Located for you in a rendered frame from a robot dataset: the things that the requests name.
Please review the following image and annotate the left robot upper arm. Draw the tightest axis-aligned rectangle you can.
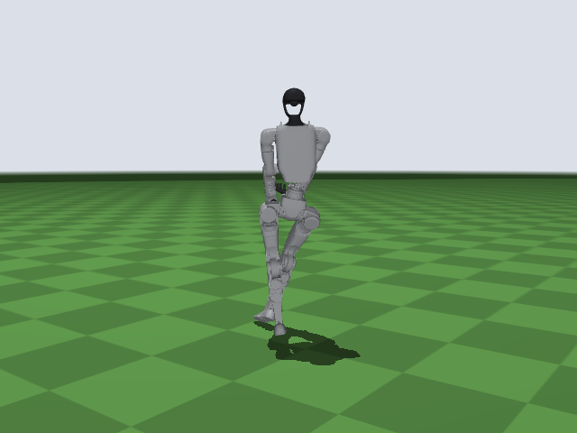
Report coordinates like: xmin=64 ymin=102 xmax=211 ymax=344
xmin=261 ymin=128 xmax=278 ymax=177

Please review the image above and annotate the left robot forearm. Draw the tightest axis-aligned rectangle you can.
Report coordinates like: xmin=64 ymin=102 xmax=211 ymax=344
xmin=262 ymin=165 xmax=278 ymax=202

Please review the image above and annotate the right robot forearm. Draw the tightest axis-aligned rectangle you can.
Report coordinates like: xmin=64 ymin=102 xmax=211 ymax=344
xmin=299 ymin=165 xmax=317 ymax=194

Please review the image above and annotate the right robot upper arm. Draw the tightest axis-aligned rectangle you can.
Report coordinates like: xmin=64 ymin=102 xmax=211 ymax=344
xmin=312 ymin=127 xmax=331 ymax=175

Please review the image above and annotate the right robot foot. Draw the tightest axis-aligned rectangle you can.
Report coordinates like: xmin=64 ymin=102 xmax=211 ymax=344
xmin=253 ymin=309 xmax=275 ymax=323

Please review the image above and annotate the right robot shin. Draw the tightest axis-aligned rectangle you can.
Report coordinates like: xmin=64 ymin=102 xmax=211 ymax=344
xmin=264 ymin=256 xmax=296 ymax=310

